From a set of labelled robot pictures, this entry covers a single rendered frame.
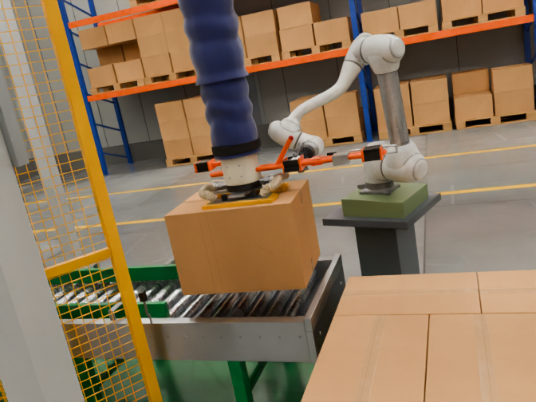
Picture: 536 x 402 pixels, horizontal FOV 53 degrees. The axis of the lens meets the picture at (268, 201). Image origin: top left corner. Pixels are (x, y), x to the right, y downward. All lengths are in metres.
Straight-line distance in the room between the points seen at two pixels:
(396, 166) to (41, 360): 1.85
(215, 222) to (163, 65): 8.23
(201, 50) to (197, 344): 1.29
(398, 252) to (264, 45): 7.16
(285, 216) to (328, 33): 7.38
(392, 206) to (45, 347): 1.77
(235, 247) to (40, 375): 0.96
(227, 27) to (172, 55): 8.08
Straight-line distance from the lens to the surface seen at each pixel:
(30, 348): 1.88
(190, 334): 2.50
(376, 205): 2.88
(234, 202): 2.36
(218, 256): 2.44
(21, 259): 1.84
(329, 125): 9.62
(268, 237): 2.33
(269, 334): 2.34
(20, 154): 1.85
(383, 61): 2.67
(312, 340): 2.30
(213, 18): 2.32
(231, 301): 2.71
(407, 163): 2.78
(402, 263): 3.06
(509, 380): 1.95
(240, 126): 2.34
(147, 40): 10.61
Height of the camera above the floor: 1.65
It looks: 15 degrees down
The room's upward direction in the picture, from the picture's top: 11 degrees counter-clockwise
